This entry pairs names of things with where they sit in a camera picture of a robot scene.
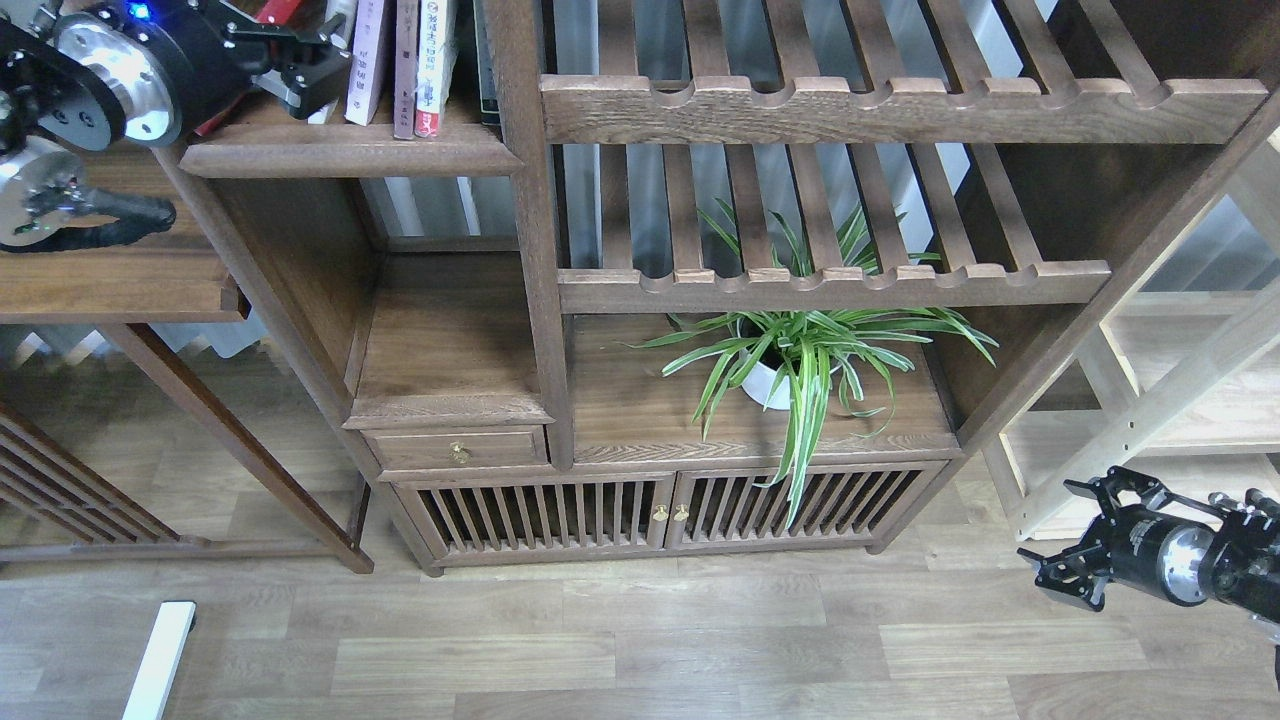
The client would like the brown spine upright book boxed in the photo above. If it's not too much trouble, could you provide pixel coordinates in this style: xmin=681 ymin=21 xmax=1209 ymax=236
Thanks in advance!
xmin=392 ymin=0 xmax=420 ymax=141

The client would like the yellow green cover book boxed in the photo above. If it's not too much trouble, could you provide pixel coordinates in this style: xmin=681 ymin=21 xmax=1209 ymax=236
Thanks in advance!
xmin=306 ymin=0 xmax=358 ymax=126

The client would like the white red upright book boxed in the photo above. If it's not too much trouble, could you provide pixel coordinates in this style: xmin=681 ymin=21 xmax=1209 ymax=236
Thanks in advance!
xmin=413 ymin=1 xmax=460 ymax=138

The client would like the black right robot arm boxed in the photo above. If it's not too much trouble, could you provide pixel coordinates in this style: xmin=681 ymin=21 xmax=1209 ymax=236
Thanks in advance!
xmin=1019 ymin=466 xmax=1279 ymax=642

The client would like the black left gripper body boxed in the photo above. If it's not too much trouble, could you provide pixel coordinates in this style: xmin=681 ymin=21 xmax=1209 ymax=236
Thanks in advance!
xmin=52 ymin=1 xmax=271 ymax=146

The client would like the red cover book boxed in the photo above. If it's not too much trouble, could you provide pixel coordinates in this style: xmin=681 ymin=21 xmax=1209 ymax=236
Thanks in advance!
xmin=195 ymin=0 xmax=326 ymax=137

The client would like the brass drawer knob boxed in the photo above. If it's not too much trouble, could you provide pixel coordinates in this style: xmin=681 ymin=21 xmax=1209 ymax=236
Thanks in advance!
xmin=449 ymin=442 xmax=472 ymax=466

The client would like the dark wooden bookshelf cabinet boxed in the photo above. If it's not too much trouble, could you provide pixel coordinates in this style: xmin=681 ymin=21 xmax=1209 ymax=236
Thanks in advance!
xmin=60 ymin=0 xmax=1280 ymax=580

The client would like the green spider plant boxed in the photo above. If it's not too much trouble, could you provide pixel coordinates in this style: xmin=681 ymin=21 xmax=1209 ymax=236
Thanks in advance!
xmin=628 ymin=199 xmax=997 ymax=529

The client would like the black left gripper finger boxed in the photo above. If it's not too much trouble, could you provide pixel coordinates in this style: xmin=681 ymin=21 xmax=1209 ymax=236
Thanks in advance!
xmin=221 ymin=8 xmax=346 ymax=49
xmin=255 ymin=44 xmax=352 ymax=120

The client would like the white bar on floor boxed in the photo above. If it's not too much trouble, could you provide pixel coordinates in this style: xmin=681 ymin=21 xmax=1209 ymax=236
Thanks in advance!
xmin=122 ymin=600 xmax=198 ymax=719

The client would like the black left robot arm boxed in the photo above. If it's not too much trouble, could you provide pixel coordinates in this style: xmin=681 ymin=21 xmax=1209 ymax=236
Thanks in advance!
xmin=1 ymin=1 xmax=355 ymax=252

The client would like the light wooden shelf rack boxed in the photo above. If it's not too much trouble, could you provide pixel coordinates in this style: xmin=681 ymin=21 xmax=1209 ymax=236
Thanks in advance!
xmin=980 ymin=129 xmax=1280 ymax=542

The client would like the white plant pot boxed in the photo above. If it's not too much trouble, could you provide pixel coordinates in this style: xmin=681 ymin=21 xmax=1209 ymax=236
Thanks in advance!
xmin=733 ymin=313 xmax=838 ymax=414

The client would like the pale lavender white book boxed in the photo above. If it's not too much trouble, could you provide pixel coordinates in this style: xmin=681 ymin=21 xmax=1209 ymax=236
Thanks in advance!
xmin=344 ymin=1 xmax=396 ymax=126

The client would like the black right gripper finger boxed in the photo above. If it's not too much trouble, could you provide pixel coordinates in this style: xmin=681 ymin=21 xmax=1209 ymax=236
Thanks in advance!
xmin=1018 ymin=544 xmax=1114 ymax=612
xmin=1062 ymin=466 xmax=1172 ymax=516

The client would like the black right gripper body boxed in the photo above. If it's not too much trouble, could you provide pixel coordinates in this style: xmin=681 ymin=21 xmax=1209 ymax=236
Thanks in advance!
xmin=1094 ymin=505 xmax=1215 ymax=607

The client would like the dark thin upright book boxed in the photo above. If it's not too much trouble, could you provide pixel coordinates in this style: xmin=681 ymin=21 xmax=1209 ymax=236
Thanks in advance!
xmin=474 ymin=1 xmax=500 ymax=128

